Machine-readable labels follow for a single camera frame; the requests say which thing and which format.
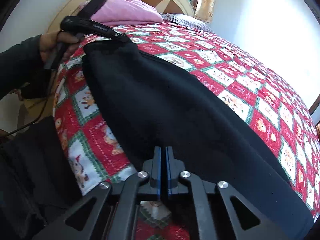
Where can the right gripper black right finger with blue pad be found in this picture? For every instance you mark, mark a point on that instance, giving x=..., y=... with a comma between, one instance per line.
x=174, y=167

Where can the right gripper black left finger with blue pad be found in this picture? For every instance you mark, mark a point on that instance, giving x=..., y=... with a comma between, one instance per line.
x=153, y=168

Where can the black pants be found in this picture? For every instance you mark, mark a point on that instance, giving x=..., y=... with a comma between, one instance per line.
x=149, y=102

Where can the dark sleeved left forearm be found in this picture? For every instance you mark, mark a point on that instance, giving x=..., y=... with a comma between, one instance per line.
x=22, y=68

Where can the person's left hand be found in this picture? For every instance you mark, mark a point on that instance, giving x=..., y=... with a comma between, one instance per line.
x=49, y=42

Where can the pink folded blanket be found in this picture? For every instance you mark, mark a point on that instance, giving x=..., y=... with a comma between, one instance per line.
x=126, y=12

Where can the red patchwork cartoon bedspread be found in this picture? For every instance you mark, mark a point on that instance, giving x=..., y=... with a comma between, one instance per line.
x=260, y=97

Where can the striped pillow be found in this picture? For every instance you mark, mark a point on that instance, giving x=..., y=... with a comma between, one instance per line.
x=186, y=21

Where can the yellow right curtain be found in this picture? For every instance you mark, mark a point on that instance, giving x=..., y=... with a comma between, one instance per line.
x=204, y=10

